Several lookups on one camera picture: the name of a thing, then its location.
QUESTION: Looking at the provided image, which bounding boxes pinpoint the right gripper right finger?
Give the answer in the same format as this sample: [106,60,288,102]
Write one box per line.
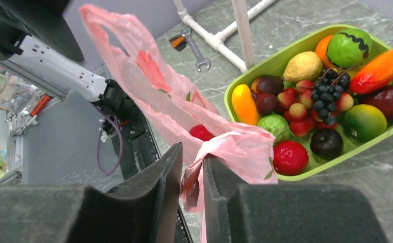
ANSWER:
[203,157,387,242]

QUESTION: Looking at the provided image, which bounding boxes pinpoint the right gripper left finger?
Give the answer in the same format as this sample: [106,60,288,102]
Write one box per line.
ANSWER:
[0,143,183,242]

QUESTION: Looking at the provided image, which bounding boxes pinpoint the large red apple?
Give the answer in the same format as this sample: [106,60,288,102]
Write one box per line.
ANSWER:
[189,125,214,141]

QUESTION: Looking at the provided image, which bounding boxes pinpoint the pink plastic bag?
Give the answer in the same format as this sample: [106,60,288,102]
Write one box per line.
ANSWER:
[79,4,279,243]

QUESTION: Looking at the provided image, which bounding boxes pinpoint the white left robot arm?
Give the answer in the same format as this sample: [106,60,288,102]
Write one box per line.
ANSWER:
[0,1,136,122]

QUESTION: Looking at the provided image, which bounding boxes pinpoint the small red apple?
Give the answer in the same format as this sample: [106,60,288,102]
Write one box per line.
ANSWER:
[273,140,309,176]

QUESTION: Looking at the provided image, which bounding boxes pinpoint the light green sugar apple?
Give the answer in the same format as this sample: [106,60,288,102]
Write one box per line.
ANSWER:
[257,114,292,144]

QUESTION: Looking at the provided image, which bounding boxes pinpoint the yellow orange mango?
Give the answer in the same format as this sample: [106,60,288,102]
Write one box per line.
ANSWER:
[231,84,260,126]

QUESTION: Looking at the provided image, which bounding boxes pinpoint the dark mangosteen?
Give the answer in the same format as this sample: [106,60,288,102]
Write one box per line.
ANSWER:
[310,128,344,160]

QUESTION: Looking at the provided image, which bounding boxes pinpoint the dark purple plum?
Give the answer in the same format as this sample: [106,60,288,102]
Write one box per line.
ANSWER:
[250,74,284,116]

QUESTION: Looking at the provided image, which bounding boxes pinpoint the dark grape bunch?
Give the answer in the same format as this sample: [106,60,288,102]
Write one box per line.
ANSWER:
[311,68,351,126]

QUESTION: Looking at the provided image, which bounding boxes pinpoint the steel wrench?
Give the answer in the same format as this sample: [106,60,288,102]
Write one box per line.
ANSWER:
[180,28,211,72]

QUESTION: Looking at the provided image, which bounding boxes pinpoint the green yellow mango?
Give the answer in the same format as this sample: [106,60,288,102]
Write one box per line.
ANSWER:
[342,104,387,143]

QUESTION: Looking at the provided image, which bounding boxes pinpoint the yellow lemon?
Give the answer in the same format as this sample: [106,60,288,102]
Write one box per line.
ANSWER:
[283,51,323,83]

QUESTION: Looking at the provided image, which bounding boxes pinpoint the orange tangerine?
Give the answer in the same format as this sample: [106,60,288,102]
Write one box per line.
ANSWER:
[315,35,333,68]

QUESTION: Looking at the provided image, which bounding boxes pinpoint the dark red apple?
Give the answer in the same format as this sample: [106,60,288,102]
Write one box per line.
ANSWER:
[359,85,393,120]

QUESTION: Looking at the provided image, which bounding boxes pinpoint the green custard apple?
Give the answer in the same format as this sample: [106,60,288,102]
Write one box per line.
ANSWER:
[326,28,373,68]

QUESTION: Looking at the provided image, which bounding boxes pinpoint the orange papaya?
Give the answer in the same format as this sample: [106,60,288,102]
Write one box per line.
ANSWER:
[349,49,393,95]

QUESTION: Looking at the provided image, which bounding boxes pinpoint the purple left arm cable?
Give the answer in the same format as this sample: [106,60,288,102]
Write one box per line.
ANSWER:
[94,107,124,176]

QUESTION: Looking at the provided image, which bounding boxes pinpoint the white pvc pipe frame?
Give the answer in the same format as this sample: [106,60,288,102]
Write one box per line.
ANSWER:
[173,0,276,73]

